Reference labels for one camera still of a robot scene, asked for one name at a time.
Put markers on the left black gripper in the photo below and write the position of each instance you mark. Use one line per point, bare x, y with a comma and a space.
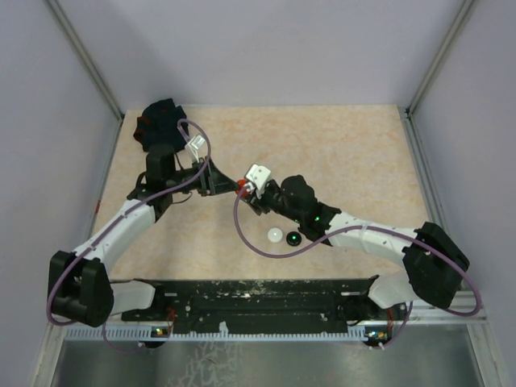
213, 181

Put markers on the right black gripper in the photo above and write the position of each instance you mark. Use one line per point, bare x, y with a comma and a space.
258, 204

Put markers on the orange round charging case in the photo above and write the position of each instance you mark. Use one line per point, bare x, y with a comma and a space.
243, 187

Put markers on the white charging case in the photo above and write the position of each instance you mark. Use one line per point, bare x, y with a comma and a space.
275, 235

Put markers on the black round charging case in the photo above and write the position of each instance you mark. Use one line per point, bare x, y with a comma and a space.
293, 238

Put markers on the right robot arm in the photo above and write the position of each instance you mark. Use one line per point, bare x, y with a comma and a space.
431, 264

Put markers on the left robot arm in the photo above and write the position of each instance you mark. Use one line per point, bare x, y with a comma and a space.
79, 286

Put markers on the dark crumpled cloth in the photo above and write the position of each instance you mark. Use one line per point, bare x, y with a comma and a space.
158, 125

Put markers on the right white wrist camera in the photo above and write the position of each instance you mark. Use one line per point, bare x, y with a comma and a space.
257, 177

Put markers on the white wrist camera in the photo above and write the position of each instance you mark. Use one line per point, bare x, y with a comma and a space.
194, 147
257, 177

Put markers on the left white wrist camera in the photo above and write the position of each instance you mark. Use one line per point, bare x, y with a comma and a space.
194, 147

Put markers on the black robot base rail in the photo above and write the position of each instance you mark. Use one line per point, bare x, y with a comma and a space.
264, 306

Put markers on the white cable duct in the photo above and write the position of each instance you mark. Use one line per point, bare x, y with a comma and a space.
150, 333

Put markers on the left aluminium frame post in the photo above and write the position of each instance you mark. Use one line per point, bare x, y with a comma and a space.
85, 58

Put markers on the aluminium frame post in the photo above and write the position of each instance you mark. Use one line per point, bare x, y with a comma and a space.
85, 58
458, 24

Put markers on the right aluminium frame post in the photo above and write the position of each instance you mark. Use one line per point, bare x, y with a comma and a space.
458, 24

